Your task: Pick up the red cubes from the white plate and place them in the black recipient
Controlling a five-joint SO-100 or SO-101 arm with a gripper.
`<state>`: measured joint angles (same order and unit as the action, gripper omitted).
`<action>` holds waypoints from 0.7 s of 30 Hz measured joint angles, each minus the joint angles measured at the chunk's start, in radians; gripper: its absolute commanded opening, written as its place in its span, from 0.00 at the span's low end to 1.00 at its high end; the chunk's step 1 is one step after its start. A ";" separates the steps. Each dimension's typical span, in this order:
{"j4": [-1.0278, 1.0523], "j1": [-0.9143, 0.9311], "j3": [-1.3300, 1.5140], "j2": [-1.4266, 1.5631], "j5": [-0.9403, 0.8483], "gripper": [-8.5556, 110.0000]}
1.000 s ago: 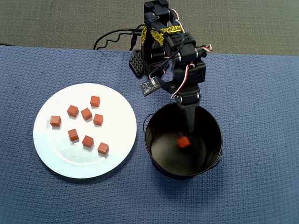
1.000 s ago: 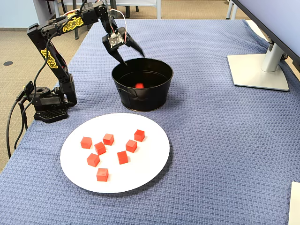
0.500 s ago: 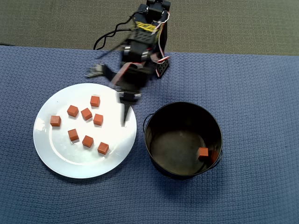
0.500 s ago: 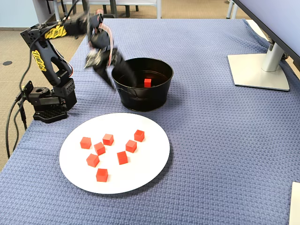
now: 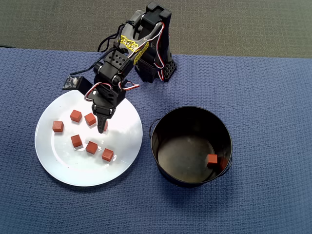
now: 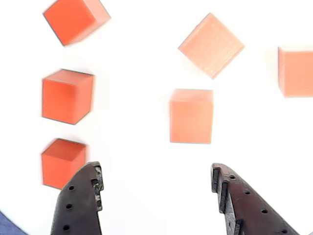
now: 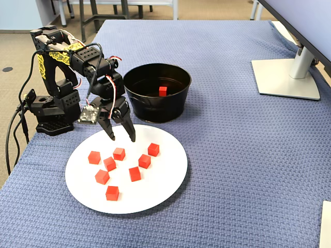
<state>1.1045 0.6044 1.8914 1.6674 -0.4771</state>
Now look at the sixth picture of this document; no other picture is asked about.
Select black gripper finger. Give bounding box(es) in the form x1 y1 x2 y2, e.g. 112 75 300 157
211 163 302 235
50 161 104 235

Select red cube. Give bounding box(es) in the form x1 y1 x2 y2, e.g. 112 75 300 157
41 68 95 125
41 138 88 190
277 46 313 98
178 12 245 80
43 0 112 47
169 88 214 144

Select white round plate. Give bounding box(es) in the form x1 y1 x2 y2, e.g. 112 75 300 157
0 0 313 235

